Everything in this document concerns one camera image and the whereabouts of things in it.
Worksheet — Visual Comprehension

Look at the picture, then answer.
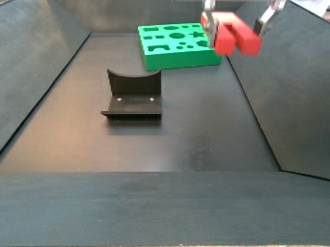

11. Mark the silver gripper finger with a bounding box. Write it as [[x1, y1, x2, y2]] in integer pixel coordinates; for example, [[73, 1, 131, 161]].
[[202, 0, 216, 48], [254, 0, 286, 36]]

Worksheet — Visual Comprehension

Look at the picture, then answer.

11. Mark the red double-square block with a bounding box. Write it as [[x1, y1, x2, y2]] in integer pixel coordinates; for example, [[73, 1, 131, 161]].
[[202, 12, 262, 56]]

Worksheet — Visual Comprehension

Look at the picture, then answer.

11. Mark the green shape-sorting board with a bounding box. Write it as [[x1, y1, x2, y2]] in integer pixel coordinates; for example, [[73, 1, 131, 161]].
[[137, 23, 222, 70]]

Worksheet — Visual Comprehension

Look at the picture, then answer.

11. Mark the black curved holder stand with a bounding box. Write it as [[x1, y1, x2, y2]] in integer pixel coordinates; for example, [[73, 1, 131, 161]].
[[100, 69, 163, 118]]

